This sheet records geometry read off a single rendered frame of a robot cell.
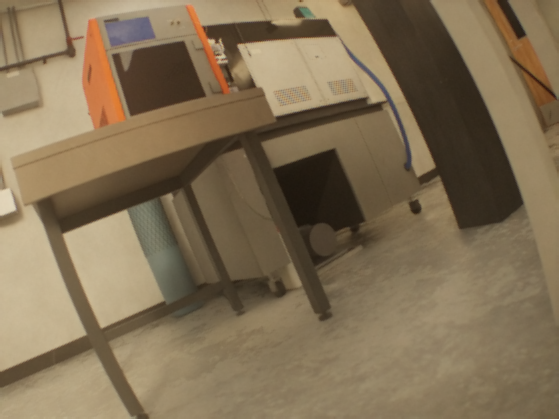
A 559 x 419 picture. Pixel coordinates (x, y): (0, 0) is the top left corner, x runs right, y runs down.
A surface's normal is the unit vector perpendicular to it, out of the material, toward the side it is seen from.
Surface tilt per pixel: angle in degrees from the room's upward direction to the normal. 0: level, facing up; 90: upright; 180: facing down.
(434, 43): 90
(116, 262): 90
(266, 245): 90
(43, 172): 90
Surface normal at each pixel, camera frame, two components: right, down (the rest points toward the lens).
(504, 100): -0.78, 0.33
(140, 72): 0.48, -0.22
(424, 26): 0.30, -0.15
